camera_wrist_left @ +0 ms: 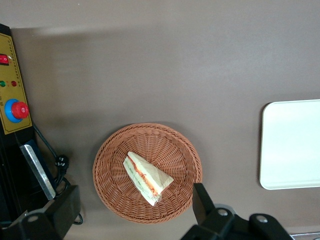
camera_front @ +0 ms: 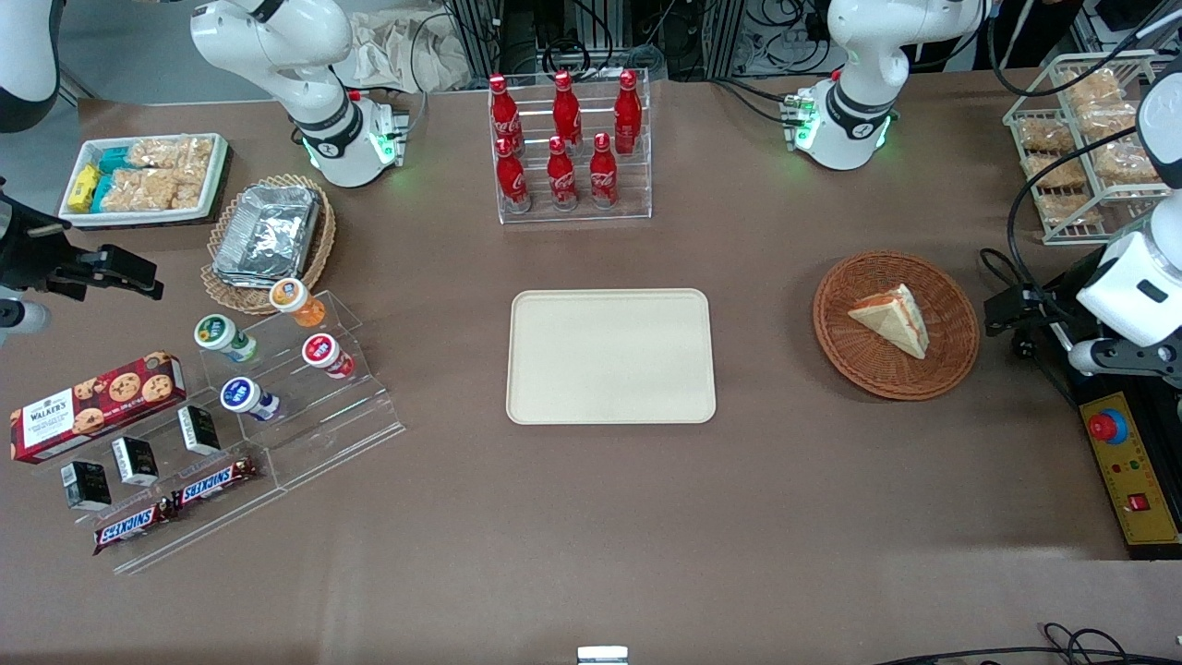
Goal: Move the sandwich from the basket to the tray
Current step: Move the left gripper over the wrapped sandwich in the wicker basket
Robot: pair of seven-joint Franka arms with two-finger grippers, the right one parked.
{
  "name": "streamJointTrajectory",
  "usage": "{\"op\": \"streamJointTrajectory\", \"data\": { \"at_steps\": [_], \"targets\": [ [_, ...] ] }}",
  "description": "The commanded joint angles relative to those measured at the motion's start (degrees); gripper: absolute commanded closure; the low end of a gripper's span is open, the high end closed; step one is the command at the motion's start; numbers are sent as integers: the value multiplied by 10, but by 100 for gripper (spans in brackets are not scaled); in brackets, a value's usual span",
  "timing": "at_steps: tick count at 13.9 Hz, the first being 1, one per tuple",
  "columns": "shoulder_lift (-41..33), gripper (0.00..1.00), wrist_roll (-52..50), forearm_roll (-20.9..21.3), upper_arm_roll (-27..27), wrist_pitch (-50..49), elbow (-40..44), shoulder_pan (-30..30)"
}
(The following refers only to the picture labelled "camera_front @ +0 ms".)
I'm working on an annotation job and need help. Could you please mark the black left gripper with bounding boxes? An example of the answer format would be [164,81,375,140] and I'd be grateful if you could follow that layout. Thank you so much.
[983,283,1081,339]

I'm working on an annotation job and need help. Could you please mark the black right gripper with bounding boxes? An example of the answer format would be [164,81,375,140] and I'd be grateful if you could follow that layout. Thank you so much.
[0,185,165,302]

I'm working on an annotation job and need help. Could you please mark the triangular sandwich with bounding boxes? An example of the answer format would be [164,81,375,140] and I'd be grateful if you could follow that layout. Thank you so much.
[848,284,930,360]

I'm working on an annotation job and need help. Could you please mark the light woven wicker basket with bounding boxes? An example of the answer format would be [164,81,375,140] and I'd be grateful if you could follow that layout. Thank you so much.
[201,174,337,317]

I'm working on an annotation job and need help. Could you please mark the white rectangular snack tray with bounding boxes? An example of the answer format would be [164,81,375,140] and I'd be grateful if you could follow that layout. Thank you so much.
[58,132,231,229]

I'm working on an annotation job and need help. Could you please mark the large round brown wicker basket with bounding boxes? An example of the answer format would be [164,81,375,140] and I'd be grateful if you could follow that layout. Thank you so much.
[813,251,981,402]

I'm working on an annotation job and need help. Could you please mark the beige plastic serving tray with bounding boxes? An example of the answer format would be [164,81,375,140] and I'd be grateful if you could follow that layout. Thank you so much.
[506,288,718,426]

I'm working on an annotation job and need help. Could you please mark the clear bagged rice cracker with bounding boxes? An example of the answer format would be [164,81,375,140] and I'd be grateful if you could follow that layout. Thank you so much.
[102,169,178,212]
[171,166,211,210]
[129,137,215,173]

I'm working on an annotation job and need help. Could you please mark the yellow snack pack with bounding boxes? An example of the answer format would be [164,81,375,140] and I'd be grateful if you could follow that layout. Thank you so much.
[67,164,102,213]

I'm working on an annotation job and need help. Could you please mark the green cap yogurt bottle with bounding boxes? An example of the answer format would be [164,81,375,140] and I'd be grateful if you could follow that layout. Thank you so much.
[194,314,260,364]

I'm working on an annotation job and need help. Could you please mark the bagged crispy snack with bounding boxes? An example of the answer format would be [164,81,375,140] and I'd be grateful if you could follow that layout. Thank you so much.
[1057,69,1125,108]
[1094,143,1163,187]
[1016,115,1078,154]
[1039,194,1102,228]
[1025,152,1092,191]
[1076,102,1144,140]

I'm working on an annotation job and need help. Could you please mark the red Walkers cookie box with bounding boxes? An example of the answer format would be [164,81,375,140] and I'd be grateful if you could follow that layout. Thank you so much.
[9,351,187,465]

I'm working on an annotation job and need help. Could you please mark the stacked aluminium foil containers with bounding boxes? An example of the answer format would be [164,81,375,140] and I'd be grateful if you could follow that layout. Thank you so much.
[211,185,322,288]

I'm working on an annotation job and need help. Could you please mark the orange cap yogurt bottle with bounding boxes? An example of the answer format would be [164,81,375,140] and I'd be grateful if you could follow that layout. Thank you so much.
[270,277,327,330]

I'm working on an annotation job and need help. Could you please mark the blue cap yogurt bottle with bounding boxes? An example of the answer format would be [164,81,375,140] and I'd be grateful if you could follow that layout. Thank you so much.
[220,377,282,424]

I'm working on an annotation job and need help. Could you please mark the small black box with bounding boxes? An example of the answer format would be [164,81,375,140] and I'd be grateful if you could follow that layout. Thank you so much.
[61,460,114,512]
[111,436,161,488]
[177,405,223,456]

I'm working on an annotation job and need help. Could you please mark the red cap yogurt bottle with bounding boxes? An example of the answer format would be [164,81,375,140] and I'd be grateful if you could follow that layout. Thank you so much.
[302,333,356,381]

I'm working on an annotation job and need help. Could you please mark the yellow emergency stop control box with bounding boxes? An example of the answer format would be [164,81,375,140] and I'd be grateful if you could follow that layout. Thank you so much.
[1079,393,1182,561]

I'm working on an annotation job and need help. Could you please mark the Snickers chocolate bar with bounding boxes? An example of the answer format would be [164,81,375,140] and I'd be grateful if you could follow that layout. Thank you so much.
[171,457,260,510]
[92,499,177,556]

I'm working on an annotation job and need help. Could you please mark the clear acrylic step display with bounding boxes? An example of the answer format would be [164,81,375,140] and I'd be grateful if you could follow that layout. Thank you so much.
[32,388,289,575]
[198,291,407,491]

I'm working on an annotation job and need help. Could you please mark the beige cloth bag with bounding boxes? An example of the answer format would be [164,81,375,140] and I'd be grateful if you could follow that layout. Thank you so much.
[332,11,474,94]

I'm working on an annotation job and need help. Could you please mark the red cola bottle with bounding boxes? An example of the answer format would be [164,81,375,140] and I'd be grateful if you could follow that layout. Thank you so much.
[488,74,524,153]
[547,136,580,212]
[614,69,644,156]
[552,70,584,153]
[495,137,533,213]
[589,132,620,209]

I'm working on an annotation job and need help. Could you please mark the clear acrylic bottle rack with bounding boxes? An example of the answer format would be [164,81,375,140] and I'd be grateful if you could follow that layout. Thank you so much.
[487,67,653,225]

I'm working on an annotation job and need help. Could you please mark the black power cable with plug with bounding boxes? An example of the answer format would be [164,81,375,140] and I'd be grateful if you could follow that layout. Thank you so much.
[979,248,1081,407]

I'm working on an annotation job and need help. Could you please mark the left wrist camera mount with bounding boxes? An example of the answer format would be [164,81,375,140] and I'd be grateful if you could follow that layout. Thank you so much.
[1069,336,1182,390]

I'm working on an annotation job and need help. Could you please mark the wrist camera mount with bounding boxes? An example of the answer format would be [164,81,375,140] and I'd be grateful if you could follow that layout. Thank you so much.
[0,298,53,338]
[1069,336,1182,390]

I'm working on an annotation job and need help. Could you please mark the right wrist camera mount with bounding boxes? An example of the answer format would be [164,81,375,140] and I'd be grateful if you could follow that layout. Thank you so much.
[0,298,53,338]

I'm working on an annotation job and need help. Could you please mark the white wire rack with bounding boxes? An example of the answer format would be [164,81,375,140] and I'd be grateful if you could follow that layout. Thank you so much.
[1003,51,1182,246]

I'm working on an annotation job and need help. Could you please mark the thin black floor cable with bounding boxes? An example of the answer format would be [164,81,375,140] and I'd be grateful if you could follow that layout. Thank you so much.
[873,623,1182,665]

